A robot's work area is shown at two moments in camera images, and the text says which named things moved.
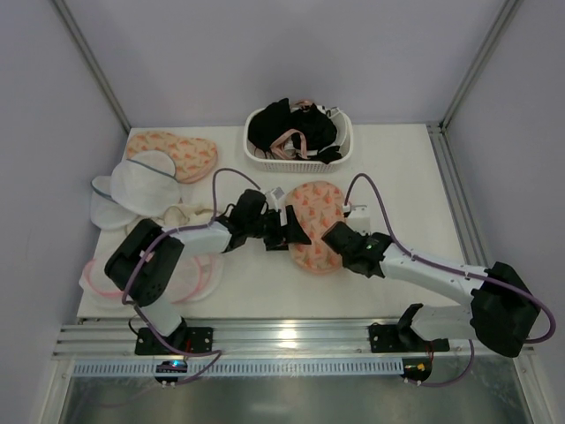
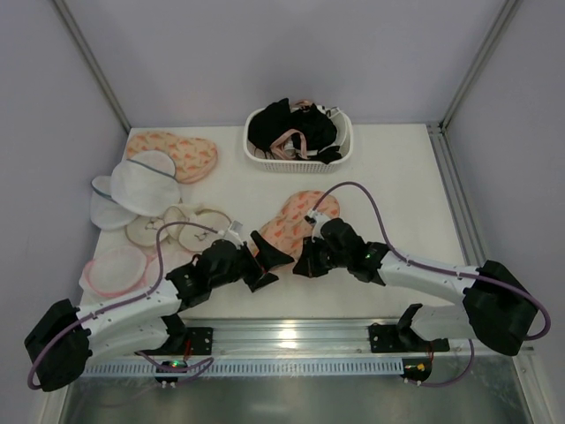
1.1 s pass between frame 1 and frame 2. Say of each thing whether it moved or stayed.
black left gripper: moved
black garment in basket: stayed
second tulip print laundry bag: stayed
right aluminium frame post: stayed
